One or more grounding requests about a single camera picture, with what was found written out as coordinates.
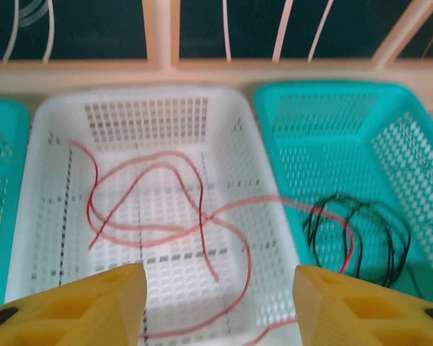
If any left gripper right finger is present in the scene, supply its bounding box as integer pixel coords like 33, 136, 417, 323
294, 265, 433, 346

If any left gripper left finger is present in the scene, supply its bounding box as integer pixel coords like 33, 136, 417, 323
0, 262, 147, 346

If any thin red cable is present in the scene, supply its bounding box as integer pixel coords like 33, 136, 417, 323
139, 194, 357, 346
88, 161, 220, 283
69, 140, 185, 234
92, 151, 207, 252

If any teal plastic basket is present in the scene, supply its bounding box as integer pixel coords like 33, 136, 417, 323
253, 81, 433, 311
0, 99, 32, 313

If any white plastic basket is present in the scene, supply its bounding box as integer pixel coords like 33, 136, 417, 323
5, 86, 304, 346

